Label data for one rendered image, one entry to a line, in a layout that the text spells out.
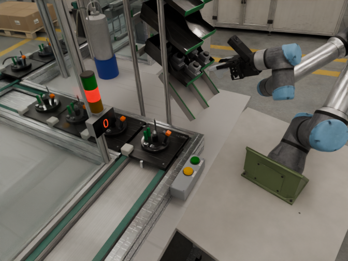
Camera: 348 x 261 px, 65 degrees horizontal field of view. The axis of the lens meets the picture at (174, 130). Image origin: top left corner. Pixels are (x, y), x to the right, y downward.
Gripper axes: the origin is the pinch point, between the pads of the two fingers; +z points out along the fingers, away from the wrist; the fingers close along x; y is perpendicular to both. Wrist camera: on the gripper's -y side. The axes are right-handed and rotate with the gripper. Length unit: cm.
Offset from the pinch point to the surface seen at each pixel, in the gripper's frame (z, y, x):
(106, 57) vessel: 99, -16, 15
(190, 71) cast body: 15.2, 1.4, 0.3
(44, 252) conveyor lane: 27, 29, -90
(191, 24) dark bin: 16.8, -17.2, 14.8
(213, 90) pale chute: 23.7, 21.1, 21.2
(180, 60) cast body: 16.6, -5.5, -1.7
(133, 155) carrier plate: 30, 23, -40
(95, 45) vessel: 100, -26, 11
